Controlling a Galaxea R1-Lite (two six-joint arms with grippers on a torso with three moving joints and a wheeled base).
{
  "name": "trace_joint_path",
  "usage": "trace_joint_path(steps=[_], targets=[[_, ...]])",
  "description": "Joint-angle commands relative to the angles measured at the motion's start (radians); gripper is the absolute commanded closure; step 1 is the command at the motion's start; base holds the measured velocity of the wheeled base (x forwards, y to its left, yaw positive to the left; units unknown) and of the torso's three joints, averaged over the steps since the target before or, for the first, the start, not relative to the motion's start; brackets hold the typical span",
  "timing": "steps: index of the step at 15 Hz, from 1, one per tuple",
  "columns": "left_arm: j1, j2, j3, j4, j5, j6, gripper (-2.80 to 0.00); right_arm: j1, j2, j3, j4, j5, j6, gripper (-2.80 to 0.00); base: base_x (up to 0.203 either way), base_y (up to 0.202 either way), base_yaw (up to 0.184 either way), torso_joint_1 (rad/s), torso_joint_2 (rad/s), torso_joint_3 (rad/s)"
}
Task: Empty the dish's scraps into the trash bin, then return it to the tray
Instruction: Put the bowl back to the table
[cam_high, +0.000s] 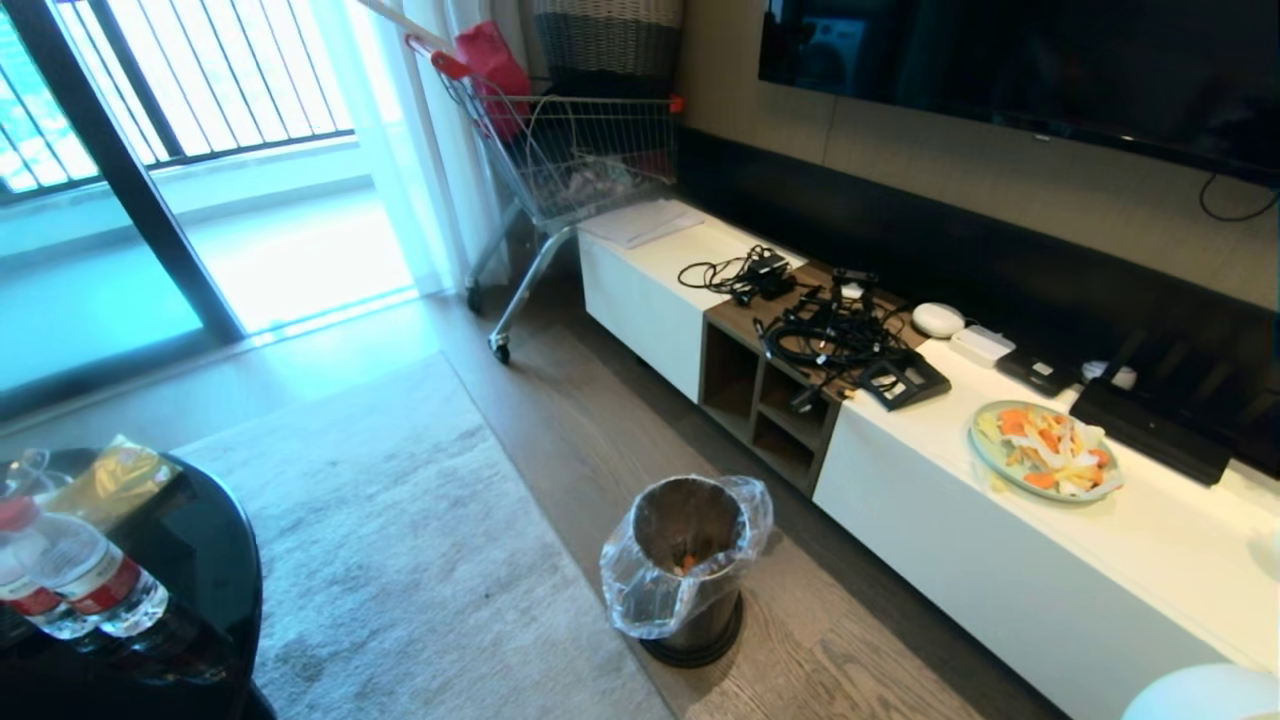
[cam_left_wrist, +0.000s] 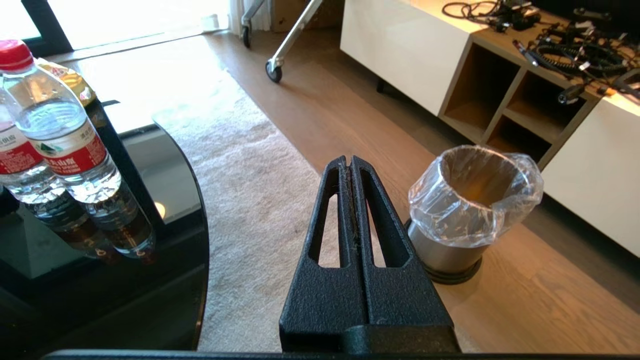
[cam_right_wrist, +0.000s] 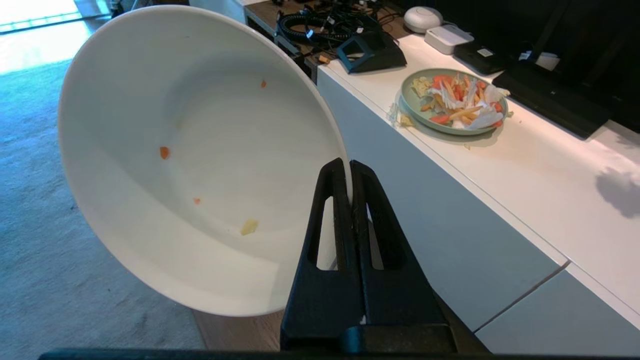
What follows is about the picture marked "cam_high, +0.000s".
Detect white sheer curtain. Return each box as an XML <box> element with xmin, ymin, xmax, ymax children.
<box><xmin>340</xmin><ymin>0</ymin><xmax>521</xmax><ymax>296</ymax></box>

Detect black desk phone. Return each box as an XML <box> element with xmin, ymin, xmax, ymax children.
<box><xmin>858</xmin><ymin>348</ymin><xmax>953</xmax><ymax>412</ymax></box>

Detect round black glass table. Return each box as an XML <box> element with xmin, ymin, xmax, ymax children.
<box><xmin>0</xmin><ymin>448</ymin><xmax>277</xmax><ymax>720</ymax></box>

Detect round metal trash bin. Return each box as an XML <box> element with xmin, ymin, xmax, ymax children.
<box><xmin>630</xmin><ymin>476</ymin><xmax>749</xmax><ymax>669</ymax></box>

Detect metal shopping cart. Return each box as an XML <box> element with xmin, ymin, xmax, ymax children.
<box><xmin>406</xmin><ymin>35</ymin><xmax>685</xmax><ymax>365</ymax></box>

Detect round green plate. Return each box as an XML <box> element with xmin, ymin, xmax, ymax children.
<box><xmin>969</xmin><ymin>400</ymin><xmax>1124</xmax><ymax>503</ymax></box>

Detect yellow foil packet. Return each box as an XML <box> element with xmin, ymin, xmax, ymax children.
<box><xmin>40</xmin><ymin>434</ymin><xmax>185</xmax><ymax>533</ymax></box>

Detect wooden open shelf unit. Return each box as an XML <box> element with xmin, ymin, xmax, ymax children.
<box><xmin>699</xmin><ymin>262</ymin><xmax>926</xmax><ymax>498</ymax></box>

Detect white round object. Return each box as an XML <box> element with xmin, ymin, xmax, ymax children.
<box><xmin>1120</xmin><ymin>662</ymin><xmax>1280</xmax><ymax>720</ymax></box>

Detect food scraps pile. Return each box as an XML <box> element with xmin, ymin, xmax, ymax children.
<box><xmin>985</xmin><ymin>406</ymin><xmax>1123</xmax><ymax>497</ymax></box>

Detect clear plastic bin liner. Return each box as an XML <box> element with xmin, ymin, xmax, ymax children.
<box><xmin>600</xmin><ymin>476</ymin><xmax>775</xmax><ymax>641</ymax></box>

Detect wall mounted television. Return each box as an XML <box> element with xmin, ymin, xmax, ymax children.
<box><xmin>758</xmin><ymin>0</ymin><xmax>1280</xmax><ymax>187</ymax></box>

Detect white oval device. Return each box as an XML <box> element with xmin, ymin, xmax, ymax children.
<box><xmin>911</xmin><ymin>302</ymin><xmax>966</xmax><ymax>339</ymax></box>

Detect grey floor rug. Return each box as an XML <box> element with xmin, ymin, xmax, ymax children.
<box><xmin>170</xmin><ymin>352</ymin><xmax>673</xmax><ymax>720</ymax></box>

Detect white low media cabinet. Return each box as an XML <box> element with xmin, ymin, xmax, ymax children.
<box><xmin>578</xmin><ymin>200</ymin><xmax>1280</xmax><ymax>720</ymax></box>

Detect tangled black cables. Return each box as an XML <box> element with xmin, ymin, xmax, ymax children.
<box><xmin>752</xmin><ymin>268</ymin><xmax>913</xmax><ymax>415</ymax></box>

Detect white rectangular box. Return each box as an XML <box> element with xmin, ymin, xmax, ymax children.
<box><xmin>949</xmin><ymin>325</ymin><xmax>1017</xmax><ymax>368</ymax></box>

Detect balcony railing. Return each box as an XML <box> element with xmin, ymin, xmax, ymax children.
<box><xmin>0</xmin><ymin>0</ymin><xmax>355</xmax><ymax>195</ymax></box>

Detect clear water bottle red label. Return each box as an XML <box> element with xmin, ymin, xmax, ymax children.
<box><xmin>0</xmin><ymin>572</ymin><xmax>99</xmax><ymax>641</ymax></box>
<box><xmin>0</xmin><ymin>496</ymin><xmax>170</xmax><ymax>639</ymax></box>

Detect small black flat box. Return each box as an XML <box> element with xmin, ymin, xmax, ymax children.
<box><xmin>996</xmin><ymin>348</ymin><xmax>1081</xmax><ymax>398</ymax></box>

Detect black power adapter with cable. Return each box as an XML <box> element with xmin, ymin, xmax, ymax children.
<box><xmin>678</xmin><ymin>244</ymin><xmax>798</xmax><ymax>306</ymax></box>

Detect red bag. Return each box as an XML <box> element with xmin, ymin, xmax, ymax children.
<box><xmin>455</xmin><ymin>20</ymin><xmax>534</xmax><ymax>141</ymax></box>

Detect white paper stack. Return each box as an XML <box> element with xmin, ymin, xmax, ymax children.
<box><xmin>580</xmin><ymin>198</ymin><xmax>706</xmax><ymax>250</ymax></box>

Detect black cable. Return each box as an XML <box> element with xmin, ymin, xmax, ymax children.
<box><xmin>1199</xmin><ymin>172</ymin><xmax>1280</xmax><ymax>223</ymax></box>

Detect black door frame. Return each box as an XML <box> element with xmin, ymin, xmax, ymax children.
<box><xmin>2</xmin><ymin>0</ymin><xmax>247</xmax><ymax>346</ymax></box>

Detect striped woven basket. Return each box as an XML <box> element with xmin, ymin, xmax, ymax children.
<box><xmin>530</xmin><ymin>0</ymin><xmax>687</xmax><ymax>99</ymax></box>

